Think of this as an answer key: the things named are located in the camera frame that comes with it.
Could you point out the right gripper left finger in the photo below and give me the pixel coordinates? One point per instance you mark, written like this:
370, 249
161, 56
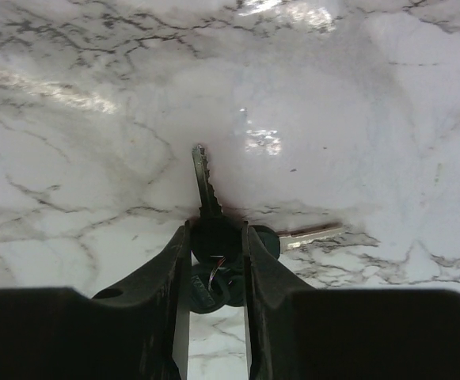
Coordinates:
138, 328

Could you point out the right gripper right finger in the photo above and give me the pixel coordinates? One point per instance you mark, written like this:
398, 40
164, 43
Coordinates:
296, 331

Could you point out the bunch of keys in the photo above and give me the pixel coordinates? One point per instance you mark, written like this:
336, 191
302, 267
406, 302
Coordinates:
216, 243

